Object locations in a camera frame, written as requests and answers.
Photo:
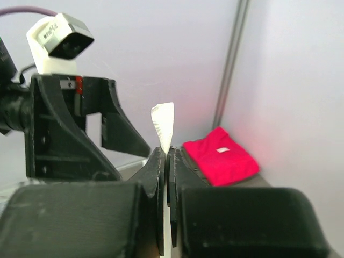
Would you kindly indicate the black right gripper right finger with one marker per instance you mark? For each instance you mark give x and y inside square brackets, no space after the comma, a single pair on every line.
[181,171]

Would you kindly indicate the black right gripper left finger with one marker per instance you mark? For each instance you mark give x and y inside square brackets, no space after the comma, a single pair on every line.
[150,229]

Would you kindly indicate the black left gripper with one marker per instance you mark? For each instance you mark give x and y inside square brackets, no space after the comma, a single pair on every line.
[57,146]

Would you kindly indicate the folded pink shirt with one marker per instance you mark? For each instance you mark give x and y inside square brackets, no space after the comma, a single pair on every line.
[221,160]

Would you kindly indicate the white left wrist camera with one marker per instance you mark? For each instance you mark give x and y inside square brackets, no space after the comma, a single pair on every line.
[55,43]

